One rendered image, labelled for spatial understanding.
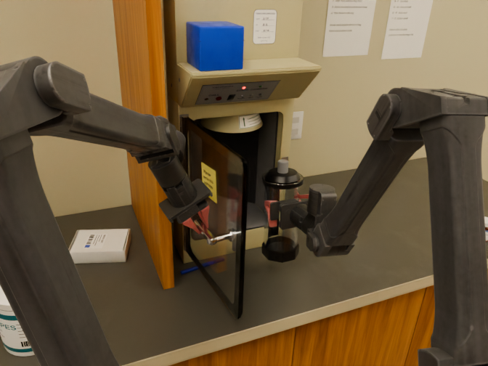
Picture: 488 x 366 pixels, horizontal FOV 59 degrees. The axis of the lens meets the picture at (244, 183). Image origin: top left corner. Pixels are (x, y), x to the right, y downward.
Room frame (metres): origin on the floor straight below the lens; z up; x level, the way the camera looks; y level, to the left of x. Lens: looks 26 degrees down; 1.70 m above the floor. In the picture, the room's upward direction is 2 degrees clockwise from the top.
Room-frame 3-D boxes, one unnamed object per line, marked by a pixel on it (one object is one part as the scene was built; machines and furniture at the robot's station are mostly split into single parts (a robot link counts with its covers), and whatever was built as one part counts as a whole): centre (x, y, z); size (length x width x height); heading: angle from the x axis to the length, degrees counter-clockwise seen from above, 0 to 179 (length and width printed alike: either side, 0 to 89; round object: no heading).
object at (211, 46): (0.98, 0.08, 1.56); 0.10 x 0.10 x 0.09; 24
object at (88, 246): (1.05, 0.42, 0.96); 0.16 x 0.12 x 0.04; 97
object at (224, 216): (0.86, 0.07, 1.19); 0.30 x 0.01 x 0.40; 30
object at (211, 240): (0.78, 0.06, 1.20); 0.10 x 0.05 x 0.03; 30
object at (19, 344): (0.72, 0.47, 1.02); 0.13 x 0.13 x 0.15
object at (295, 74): (1.01, 0.00, 1.46); 0.32 x 0.11 x 0.10; 114
